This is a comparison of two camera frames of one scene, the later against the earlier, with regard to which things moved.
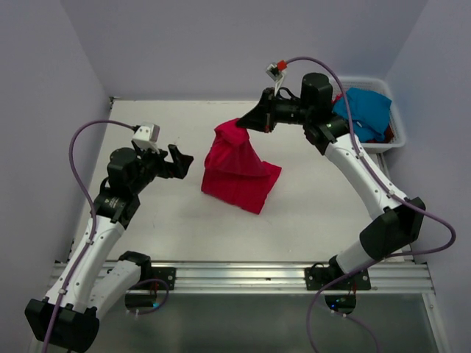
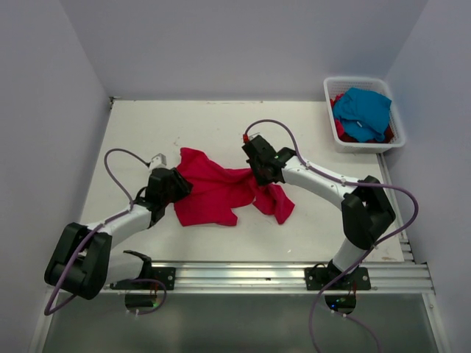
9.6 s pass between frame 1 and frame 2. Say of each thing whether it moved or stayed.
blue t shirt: stayed
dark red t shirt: stayed
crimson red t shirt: moved
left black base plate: stayed
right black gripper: moved
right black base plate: stayed
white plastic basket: stayed
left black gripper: moved
